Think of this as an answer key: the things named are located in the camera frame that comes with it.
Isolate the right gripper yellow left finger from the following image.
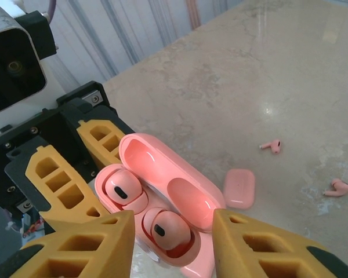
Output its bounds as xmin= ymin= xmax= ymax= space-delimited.
xmin=0 ymin=210 xmax=136 ymax=278

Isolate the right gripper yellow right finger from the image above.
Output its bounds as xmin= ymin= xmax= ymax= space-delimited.
xmin=212 ymin=208 xmax=348 ymax=278

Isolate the pink wireless earbud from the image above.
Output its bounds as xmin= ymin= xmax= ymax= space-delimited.
xmin=142 ymin=207 xmax=197 ymax=258
xmin=103 ymin=169 xmax=148 ymax=214
xmin=259 ymin=138 xmax=282 ymax=156
xmin=323 ymin=178 xmax=348 ymax=198

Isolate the pink earbud charging case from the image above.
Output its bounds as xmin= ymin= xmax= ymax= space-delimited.
xmin=94 ymin=132 xmax=229 ymax=278
xmin=222 ymin=169 xmax=256 ymax=209

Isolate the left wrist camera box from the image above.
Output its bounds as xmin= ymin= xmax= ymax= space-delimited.
xmin=0 ymin=0 xmax=59 ymax=118

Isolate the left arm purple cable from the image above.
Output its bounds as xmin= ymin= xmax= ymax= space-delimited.
xmin=45 ymin=0 xmax=59 ymax=18

